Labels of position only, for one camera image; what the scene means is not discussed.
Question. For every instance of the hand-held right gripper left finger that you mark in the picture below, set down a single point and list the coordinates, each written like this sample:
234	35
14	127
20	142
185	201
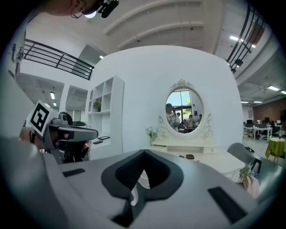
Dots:
89	179

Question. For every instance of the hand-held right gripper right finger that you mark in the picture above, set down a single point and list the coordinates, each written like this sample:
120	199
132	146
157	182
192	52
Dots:
196	190

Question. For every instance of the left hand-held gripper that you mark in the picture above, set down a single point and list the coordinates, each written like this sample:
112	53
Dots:
39	118

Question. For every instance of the small black square box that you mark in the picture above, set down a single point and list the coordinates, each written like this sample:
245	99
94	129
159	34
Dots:
189	156

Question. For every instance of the white dressing table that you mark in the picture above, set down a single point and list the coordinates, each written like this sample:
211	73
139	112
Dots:
219	163

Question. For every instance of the person's left forearm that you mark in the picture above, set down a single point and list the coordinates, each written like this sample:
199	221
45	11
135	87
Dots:
26	136

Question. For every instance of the black phone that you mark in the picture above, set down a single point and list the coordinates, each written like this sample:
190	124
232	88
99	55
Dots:
97	142

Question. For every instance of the black chair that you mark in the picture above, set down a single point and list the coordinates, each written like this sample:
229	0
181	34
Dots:
76	153

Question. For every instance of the green plant on shelf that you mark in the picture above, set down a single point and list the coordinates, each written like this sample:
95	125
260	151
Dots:
97	105

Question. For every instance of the white shelving unit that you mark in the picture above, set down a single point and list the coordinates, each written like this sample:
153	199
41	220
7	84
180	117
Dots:
116	100

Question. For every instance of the small green potted plant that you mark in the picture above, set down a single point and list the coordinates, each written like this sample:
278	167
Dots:
245	171

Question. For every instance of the grey chair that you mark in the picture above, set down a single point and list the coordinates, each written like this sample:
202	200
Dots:
238	151

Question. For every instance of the black metal railing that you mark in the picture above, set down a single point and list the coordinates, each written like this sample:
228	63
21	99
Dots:
91	72

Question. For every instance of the white flower bouquet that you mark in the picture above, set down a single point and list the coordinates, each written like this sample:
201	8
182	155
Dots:
152	132

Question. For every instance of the white office desk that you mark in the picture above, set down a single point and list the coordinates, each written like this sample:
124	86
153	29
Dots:
257	128

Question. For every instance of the yellow-green covered table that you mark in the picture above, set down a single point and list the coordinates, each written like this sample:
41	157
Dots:
276	146

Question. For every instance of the person's head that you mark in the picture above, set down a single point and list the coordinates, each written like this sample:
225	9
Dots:
67	6

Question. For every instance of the oval mirror with ornate frame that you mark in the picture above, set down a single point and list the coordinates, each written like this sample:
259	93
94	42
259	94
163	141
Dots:
162	132

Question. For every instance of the black head-mounted camera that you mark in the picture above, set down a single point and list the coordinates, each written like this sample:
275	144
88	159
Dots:
109	7

